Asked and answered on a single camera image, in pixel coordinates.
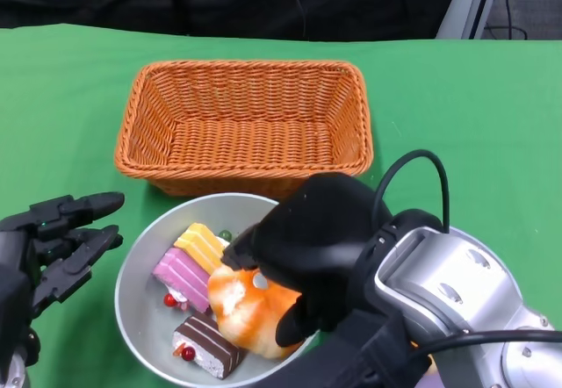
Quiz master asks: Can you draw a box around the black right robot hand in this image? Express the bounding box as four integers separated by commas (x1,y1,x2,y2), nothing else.
221,171,395,349

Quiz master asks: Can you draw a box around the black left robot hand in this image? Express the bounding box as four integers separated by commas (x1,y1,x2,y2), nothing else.
0,191,126,319

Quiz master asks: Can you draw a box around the orange white pumpkin bread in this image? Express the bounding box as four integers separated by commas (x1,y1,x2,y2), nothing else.
206,263,305,359

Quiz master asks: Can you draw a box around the yellow cake piece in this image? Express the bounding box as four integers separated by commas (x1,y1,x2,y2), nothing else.
174,223,226,276

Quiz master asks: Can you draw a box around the grey round bowl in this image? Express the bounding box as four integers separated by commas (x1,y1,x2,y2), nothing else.
114,192,318,388

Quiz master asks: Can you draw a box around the magenta striped cake slice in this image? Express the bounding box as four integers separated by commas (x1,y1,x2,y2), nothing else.
153,247,213,314

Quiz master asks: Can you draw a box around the chocolate striped cake slice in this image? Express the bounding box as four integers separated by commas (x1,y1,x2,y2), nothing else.
171,313,245,381

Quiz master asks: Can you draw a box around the orange wicker basket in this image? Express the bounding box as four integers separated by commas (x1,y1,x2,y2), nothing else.
113,58,375,198

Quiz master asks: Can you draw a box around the green tablecloth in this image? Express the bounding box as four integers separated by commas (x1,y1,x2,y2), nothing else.
0,23,562,388

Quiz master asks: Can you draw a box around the grey metal stand leg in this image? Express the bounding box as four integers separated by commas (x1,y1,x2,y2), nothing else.
435,0,510,40

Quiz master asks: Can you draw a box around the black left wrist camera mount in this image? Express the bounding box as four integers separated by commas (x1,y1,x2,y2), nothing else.
0,317,43,367

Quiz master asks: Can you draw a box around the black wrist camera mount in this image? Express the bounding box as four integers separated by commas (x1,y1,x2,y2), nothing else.
263,308,434,388
0,317,43,367

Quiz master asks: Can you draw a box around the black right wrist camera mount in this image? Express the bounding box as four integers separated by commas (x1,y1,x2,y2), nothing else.
263,308,434,388

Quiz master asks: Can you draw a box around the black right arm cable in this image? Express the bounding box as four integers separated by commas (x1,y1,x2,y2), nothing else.
372,149,451,235
407,328,562,359

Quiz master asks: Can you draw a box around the black floor cable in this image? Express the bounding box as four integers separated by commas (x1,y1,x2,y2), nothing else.
485,0,530,40

